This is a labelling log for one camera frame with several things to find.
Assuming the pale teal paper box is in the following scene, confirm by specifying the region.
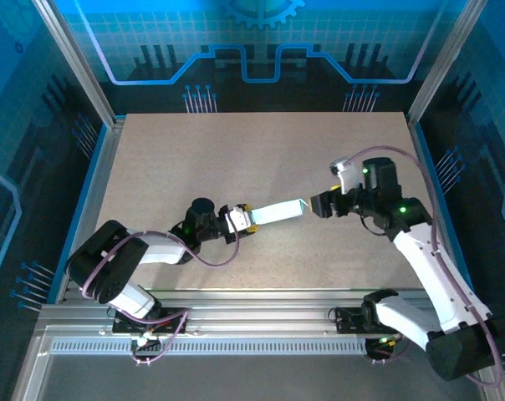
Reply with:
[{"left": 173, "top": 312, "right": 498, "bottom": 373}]
[{"left": 250, "top": 199, "right": 313, "bottom": 226}]

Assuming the blue table edge strip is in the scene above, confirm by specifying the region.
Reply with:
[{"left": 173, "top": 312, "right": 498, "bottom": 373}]
[
  {"left": 413, "top": 123, "right": 476, "bottom": 293},
  {"left": 46, "top": 123, "right": 111, "bottom": 304}
]

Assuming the aluminium frame rail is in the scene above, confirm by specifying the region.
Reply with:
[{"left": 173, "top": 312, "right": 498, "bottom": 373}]
[{"left": 38, "top": 287, "right": 450, "bottom": 340}]

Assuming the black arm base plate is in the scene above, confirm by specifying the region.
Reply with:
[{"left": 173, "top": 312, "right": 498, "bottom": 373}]
[
  {"left": 111, "top": 307, "right": 191, "bottom": 336},
  {"left": 329, "top": 306, "right": 404, "bottom": 336}
]

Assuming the slotted grey cable duct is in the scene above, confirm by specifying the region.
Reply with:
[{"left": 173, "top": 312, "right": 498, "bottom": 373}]
[{"left": 50, "top": 339, "right": 373, "bottom": 355}]

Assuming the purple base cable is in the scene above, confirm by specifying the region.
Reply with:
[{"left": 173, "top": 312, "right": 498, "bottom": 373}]
[
  {"left": 130, "top": 309, "right": 191, "bottom": 368},
  {"left": 367, "top": 332, "right": 412, "bottom": 365}
]

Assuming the aluminium frame post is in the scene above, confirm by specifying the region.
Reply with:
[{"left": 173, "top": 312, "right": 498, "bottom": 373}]
[
  {"left": 29, "top": 0, "right": 127, "bottom": 129},
  {"left": 406, "top": 0, "right": 490, "bottom": 129}
]

